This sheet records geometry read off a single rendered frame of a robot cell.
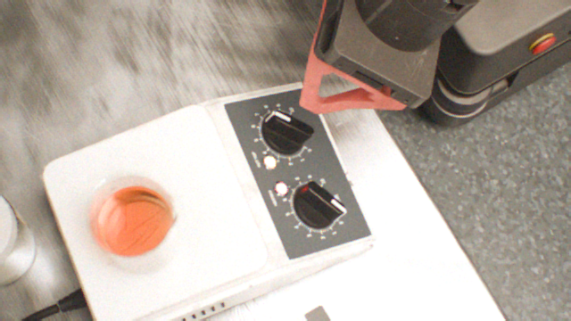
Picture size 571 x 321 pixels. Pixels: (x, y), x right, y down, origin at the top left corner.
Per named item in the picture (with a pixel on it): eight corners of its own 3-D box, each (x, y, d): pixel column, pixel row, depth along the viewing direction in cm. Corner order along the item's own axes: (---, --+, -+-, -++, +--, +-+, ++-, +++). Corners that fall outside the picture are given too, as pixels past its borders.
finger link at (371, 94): (253, 112, 73) (328, 38, 66) (279, 27, 77) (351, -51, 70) (347, 159, 75) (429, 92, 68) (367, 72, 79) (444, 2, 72)
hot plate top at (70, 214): (205, 102, 79) (204, 98, 78) (274, 266, 76) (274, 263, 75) (39, 168, 78) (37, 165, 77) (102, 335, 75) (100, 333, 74)
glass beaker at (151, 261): (109, 285, 75) (89, 264, 67) (97, 205, 77) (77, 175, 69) (201, 270, 76) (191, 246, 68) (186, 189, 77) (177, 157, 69)
